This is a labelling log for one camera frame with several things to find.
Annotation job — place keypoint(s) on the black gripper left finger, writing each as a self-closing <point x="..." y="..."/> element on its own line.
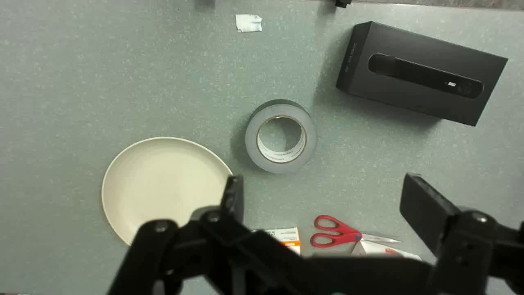
<point x="218" y="246"/>

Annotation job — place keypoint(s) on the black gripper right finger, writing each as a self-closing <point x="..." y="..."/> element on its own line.
<point x="463" y="246"/>

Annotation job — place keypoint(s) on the grey masking tape roll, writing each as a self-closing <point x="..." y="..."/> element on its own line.
<point x="252" y="141"/>

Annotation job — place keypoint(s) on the cream round plate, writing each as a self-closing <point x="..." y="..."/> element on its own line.
<point x="157" y="181"/>

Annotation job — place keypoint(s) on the white tape scrap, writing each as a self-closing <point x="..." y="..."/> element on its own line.
<point x="249" y="23"/>

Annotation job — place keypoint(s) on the orange and white box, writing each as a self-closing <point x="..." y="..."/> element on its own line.
<point x="286" y="236"/>

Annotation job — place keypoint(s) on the white box with orange dot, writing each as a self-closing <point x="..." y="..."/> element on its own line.
<point x="376" y="249"/>

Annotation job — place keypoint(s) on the black ZED camera box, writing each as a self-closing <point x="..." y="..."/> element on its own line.
<point x="419" y="51"/>

